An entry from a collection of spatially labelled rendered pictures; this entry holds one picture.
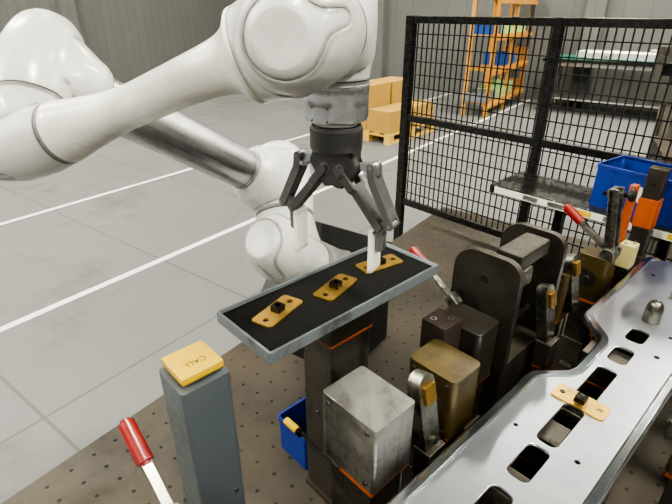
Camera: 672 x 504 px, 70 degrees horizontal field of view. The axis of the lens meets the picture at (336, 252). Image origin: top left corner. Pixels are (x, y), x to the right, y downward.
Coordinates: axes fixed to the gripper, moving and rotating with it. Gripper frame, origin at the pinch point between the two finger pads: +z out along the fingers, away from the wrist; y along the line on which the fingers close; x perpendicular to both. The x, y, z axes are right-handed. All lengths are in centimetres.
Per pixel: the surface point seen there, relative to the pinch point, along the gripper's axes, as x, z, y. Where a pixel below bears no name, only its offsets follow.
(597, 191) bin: 103, 15, 29
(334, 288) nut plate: -0.8, 6.3, 0.2
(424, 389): -7.4, 13.1, 19.4
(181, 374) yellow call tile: -28.2, 6.7, -5.1
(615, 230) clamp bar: 61, 10, 37
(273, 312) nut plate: -11.4, 6.4, -3.9
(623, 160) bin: 117, 8, 33
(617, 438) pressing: 8, 23, 44
